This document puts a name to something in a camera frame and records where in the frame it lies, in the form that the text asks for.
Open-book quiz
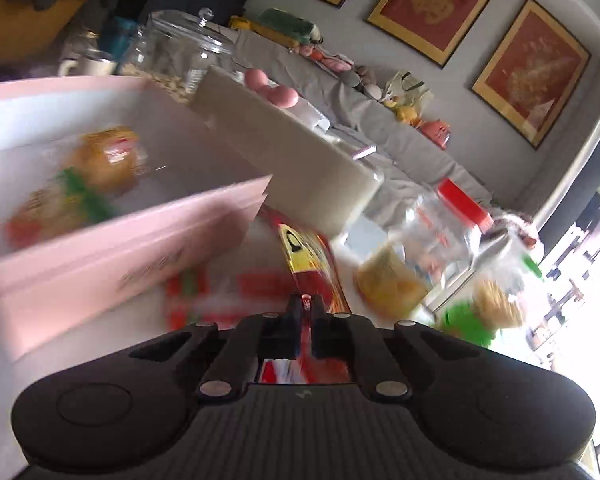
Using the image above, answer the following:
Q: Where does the teal bottle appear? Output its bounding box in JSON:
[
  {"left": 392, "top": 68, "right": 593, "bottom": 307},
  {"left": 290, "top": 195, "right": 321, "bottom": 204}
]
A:
[{"left": 102, "top": 15, "right": 136, "bottom": 58}]

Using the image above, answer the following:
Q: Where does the glass jar with lid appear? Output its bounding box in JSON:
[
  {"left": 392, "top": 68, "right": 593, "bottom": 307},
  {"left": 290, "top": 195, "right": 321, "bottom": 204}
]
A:
[{"left": 117, "top": 7, "right": 238, "bottom": 106}]

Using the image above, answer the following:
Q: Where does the green plush toy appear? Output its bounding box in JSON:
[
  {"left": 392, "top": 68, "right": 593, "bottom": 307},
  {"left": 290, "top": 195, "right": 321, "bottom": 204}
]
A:
[{"left": 257, "top": 7, "right": 326, "bottom": 46}]

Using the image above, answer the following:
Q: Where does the grey sofa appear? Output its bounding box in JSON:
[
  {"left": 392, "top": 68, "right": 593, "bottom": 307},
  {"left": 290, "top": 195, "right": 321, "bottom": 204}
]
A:
[{"left": 230, "top": 25, "right": 496, "bottom": 221}]

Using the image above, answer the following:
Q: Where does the white mug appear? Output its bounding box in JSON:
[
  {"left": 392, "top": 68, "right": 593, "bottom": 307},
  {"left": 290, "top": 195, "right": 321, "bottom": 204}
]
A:
[{"left": 57, "top": 52, "right": 118, "bottom": 78}]

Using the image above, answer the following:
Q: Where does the pink plush toy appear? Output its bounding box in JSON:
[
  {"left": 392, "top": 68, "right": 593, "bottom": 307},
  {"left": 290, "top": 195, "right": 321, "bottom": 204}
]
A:
[{"left": 417, "top": 119, "right": 453, "bottom": 150}]

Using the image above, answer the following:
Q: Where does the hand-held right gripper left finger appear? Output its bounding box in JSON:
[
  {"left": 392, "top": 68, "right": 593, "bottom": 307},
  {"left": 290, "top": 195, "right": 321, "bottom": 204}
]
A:
[{"left": 130, "top": 294, "right": 303, "bottom": 402}]

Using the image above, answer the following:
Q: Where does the plastic jar with red lid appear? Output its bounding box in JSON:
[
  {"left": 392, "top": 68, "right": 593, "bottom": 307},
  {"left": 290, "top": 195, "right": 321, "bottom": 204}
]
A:
[{"left": 355, "top": 178, "right": 496, "bottom": 321}]

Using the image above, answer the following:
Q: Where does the green candy dispenser jar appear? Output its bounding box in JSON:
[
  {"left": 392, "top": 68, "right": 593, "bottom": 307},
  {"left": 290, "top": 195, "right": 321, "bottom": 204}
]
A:
[{"left": 432, "top": 240, "right": 543, "bottom": 348}]

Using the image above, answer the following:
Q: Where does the pink cardboard box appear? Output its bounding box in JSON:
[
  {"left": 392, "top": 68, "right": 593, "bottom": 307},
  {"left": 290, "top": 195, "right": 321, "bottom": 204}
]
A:
[{"left": 0, "top": 76, "right": 273, "bottom": 361}]

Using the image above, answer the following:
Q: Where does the window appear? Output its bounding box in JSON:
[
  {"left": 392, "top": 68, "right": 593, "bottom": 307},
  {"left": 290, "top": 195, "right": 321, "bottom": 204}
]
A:
[{"left": 530, "top": 160, "right": 600, "bottom": 456}]

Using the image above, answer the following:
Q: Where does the red yellow snack packet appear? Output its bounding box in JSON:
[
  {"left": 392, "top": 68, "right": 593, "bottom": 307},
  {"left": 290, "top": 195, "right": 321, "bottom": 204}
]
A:
[{"left": 257, "top": 207, "right": 353, "bottom": 386}]

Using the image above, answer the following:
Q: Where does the red green striped snack packet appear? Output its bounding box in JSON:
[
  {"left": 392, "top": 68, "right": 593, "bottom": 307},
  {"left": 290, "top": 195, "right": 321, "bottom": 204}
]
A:
[{"left": 162, "top": 267, "right": 301, "bottom": 333}]

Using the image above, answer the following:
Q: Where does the beige bowl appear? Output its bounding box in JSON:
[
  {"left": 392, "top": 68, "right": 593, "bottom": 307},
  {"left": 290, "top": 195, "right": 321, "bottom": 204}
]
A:
[{"left": 190, "top": 65, "right": 385, "bottom": 241}]

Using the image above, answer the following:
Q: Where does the pink egg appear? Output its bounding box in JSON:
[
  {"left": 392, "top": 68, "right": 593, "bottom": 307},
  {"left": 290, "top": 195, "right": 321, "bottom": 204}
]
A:
[
  {"left": 261, "top": 86, "right": 299, "bottom": 110},
  {"left": 244, "top": 67, "right": 270, "bottom": 92}
]

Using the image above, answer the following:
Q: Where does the yellow white plush toy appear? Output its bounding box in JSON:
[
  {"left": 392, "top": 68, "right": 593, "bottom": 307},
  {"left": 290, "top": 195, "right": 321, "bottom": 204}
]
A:
[{"left": 380, "top": 71, "right": 433, "bottom": 126}]

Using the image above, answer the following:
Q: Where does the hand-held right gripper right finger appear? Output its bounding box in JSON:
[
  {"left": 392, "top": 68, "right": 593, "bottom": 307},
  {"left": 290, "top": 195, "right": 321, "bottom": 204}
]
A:
[{"left": 311, "top": 302, "right": 481, "bottom": 403}]

